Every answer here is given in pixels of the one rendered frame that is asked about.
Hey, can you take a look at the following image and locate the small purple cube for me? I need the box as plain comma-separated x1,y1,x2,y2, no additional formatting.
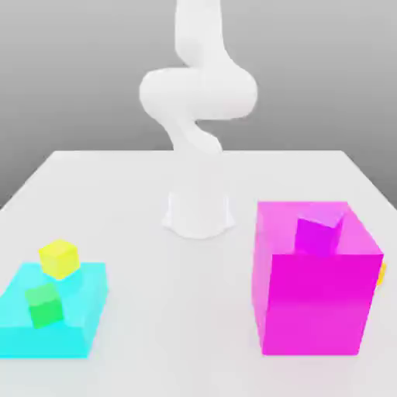
293,212,346,256

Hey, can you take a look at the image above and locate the small yellow cube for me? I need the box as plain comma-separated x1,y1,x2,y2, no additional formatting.
38,239,81,281

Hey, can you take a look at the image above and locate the large cyan box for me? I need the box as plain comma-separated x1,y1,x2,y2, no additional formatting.
0,261,109,360

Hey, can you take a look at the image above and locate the large magenta box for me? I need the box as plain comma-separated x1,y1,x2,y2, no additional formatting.
251,201,385,357

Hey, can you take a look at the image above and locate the small green cube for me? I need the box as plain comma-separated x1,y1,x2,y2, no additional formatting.
24,282,64,330

